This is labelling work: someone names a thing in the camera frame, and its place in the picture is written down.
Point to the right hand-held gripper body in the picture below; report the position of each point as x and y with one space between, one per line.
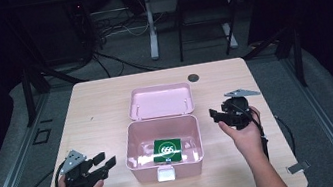
237 112

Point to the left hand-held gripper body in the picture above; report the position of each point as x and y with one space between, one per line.
78 180

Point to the pink plastic box with lid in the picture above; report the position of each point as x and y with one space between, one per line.
159 103

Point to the person's right hand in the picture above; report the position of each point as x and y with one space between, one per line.
248 139

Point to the black round table grommet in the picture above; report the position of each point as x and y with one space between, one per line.
193 77

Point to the green card with white print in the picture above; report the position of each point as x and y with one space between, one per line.
167 150

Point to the white desk with legs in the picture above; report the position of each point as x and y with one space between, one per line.
152 35

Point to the black chair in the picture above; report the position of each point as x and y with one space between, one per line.
201 3

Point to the grey metal table bracket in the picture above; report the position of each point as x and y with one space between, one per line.
298 167

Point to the black metal frame stand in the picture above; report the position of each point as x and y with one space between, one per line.
298 55
28 95

